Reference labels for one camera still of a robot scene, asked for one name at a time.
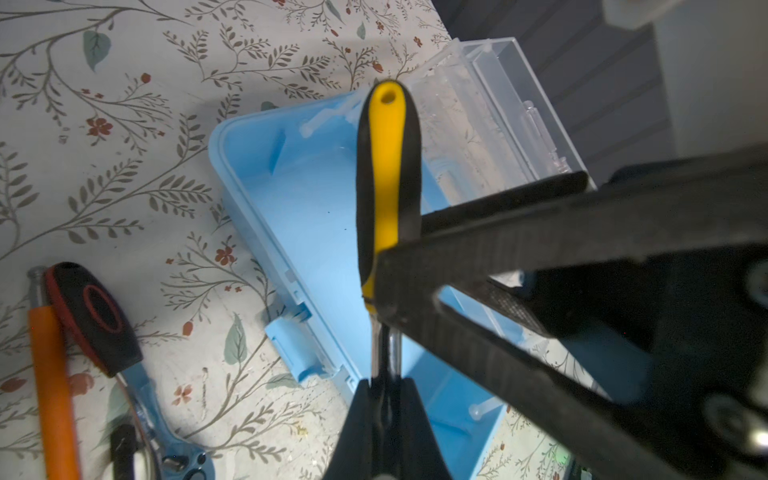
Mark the yellow black screwdriver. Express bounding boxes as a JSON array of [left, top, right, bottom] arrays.
[[356, 80, 422, 384]]

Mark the blue plastic tool box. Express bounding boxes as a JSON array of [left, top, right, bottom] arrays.
[[207, 37, 598, 480]]

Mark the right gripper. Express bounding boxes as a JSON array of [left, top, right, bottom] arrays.
[[375, 145, 767, 479]]

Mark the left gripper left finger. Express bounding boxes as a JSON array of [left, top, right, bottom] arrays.
[[323, 380, 380, 480]]

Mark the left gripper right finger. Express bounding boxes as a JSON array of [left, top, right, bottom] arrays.
[[394, 378, 452, 480]]

